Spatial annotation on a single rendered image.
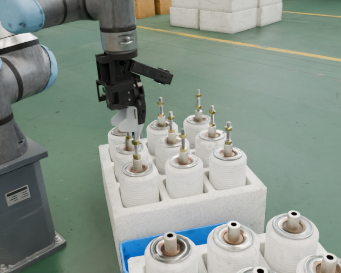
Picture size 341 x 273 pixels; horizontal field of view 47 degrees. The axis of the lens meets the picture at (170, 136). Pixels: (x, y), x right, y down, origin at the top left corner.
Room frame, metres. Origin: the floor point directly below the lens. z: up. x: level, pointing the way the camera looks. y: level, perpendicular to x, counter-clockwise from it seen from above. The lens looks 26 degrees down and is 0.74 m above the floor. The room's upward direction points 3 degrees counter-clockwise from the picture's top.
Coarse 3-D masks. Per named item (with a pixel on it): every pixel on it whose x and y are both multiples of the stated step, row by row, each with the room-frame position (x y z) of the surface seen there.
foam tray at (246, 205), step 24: (144, 144) 1.11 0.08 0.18; (120, 192) 0.88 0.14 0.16; (216, 192) 0.83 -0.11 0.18; (240, 192) 0.82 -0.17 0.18; (264, 192) 0.83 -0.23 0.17; (120, 216) 0.75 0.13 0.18; (144, 216) 0.76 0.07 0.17; (168, 216) 0.78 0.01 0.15; (192, 216) 0.79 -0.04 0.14; (216, 216) 0.80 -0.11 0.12; (240, 216) 0.82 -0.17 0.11; (264, 216) 0.84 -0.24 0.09; (120, 240) 0.75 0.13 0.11; (120, 264) 0.75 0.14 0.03
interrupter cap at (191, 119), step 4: (188, 116) 1.14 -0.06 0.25; (192, 116) 1.14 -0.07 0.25; (204, 116) 1.14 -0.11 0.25; (208, 116) 1.14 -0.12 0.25; (188, 120) 1.12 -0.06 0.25; (192, 120) 1.12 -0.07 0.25; (204, 120) 1.11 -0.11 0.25; (208, 120) 1.11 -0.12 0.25; (196, 124) 1.09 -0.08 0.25; (200, 124) 1.09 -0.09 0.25
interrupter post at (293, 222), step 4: (288, 212) 0.60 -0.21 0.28; (292, 212) 0.60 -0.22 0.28; (296, 212) 0.60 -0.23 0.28; (288, 216) 0.59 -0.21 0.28; (292, 216) 0.59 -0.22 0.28; (296, 216) 0.59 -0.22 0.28; (288, 220) 0.59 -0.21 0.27; (292, 220) 0.58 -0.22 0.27; (296, 220) 0.58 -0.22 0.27; (288, 224) 0.59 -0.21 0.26; (292, 224) 0.58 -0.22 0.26; (296, 224) 0.58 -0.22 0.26; (288, 228) 0.59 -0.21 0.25; (292, 228) 0.58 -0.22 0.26; (296, 228) 0.58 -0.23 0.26
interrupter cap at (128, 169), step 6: (132, 162) 0.87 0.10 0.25; (144, 162) 0.86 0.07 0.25; (126, 168) 0.84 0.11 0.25; (132, 168) 0.84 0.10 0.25; (144, 168) 0.84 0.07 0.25; (150, 168) 0.83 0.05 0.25; (126, 174) 0.81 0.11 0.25; (132, 174) 0.81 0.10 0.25; (138, 174) 0.81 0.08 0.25; (144, 174) 0.81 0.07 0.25
